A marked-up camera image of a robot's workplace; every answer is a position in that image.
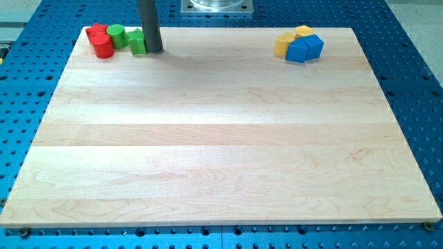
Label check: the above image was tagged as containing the green cylinder block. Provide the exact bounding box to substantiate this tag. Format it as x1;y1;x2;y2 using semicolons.
106;24;128;49

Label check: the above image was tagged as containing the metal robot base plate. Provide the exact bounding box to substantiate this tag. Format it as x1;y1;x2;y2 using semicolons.
181;0;254;15

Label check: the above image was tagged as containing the left board corner screw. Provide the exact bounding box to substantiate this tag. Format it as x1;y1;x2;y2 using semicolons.
17;228;30;239

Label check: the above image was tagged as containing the blue cube block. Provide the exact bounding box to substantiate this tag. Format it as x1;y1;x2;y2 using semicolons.
285;38;309;63

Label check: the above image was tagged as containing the red cylinder block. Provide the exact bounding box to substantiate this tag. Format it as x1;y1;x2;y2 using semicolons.
91;33;114;59

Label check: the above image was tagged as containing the green star block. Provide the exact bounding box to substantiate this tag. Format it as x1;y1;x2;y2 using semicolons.
127;28;147;55

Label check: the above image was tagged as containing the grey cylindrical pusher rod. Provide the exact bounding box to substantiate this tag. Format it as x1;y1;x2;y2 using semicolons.
137;0;163;53

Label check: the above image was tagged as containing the yellow hexagon block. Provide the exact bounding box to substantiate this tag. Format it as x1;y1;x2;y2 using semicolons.
295;26;314;39

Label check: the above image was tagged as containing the yellow heart block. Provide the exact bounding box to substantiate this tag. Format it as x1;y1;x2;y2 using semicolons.
274;32;295;57

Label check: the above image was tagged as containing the blue pentagon block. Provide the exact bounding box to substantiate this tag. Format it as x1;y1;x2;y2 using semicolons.
302;35;324;60

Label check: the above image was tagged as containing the red star block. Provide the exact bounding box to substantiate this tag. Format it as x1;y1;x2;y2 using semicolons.
85;23;108;44

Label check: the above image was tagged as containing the light wooden board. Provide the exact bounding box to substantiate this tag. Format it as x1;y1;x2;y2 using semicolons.
1;27;442;228

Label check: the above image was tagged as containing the right board corner screw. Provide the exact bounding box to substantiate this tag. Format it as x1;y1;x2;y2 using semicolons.
422;222;435;232

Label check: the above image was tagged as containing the board corner screw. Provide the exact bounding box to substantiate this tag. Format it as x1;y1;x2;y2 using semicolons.
422;222;435;232
17;228;30;239

